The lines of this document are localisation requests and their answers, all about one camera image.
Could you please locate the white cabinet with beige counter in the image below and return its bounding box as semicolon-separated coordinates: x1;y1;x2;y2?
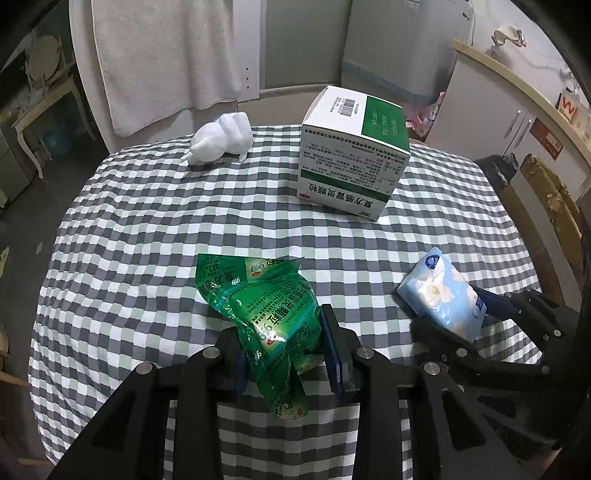
422;39;591;200

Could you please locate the crumpled white tissue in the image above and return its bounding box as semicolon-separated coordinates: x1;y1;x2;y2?
181;112;254;165

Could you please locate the black trash bag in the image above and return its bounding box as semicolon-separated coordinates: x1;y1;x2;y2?
475;152;521;198

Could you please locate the frosted glass door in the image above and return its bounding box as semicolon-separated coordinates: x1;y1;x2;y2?
261;0;352;96

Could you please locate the grey white checkered tablecloth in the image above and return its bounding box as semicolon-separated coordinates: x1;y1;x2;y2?
28;124;544;480

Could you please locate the grey washing machine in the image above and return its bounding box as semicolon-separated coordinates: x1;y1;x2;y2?
339;0;477;100

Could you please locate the green foil packet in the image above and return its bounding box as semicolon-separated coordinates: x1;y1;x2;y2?
194;253;325;421

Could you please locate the round vanity mirror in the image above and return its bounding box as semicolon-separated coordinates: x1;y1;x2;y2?
24;34;66;87

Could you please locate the white ornament on stand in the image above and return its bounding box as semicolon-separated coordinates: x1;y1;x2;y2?
491;28;528;52

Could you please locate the brown cardboard box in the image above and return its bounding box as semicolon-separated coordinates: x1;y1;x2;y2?
496;152;586;297

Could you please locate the white box with red print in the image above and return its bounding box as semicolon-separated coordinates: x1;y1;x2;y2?
556;90;591;136

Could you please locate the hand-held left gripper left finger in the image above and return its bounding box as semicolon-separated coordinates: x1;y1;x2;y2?
46;325;254;480

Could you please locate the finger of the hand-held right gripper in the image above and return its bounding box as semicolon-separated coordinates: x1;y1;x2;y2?
410;316;552;385
473;286;580;344

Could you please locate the light blue tissue pack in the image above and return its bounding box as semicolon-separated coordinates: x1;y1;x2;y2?
397;246;488;343

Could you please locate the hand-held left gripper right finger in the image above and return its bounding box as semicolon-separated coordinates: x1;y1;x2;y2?
320;304;525;480

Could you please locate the white hanging towel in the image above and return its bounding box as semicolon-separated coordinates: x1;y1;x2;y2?
90;0;243;137

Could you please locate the small grey fridge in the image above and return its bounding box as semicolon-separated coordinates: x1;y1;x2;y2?
0;124;38;209

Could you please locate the pink floral cloth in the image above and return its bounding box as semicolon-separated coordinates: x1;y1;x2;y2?
403;91;447;140

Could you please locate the green and white medicine box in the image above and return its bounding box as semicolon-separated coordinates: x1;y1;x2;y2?
295;85;412;223

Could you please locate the blue waste bin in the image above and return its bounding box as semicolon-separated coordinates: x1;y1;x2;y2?
39;124;71;156

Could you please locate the cream dressing table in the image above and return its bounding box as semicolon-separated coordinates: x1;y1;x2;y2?
11;75;98;179

